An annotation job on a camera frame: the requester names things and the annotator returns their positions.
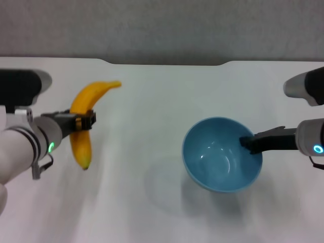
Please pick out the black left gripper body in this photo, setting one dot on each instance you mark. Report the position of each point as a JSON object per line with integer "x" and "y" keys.
{"x": 65, "y": 122}

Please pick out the yellow banana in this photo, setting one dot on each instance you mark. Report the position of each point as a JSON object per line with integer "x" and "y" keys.
{"x": 83, "y": 98}

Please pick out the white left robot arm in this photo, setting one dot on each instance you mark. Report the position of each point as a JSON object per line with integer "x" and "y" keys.
{"x": 15, "y": 141}

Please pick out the blue bowl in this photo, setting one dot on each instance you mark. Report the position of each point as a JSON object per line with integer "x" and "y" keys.
{"x": 215, "y": 164}

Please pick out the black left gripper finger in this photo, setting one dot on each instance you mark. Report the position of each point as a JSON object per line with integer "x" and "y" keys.
{"x": 87, "y": 121}

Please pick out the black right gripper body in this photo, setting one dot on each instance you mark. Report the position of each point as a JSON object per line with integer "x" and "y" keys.
{"x": 276, "y": 140}

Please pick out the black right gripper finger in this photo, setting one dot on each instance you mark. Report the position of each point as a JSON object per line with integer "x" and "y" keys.
{"x": 250, "y": 145}

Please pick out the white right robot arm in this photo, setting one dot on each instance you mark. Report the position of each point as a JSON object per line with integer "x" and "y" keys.
{"x": 307, "y": 136}

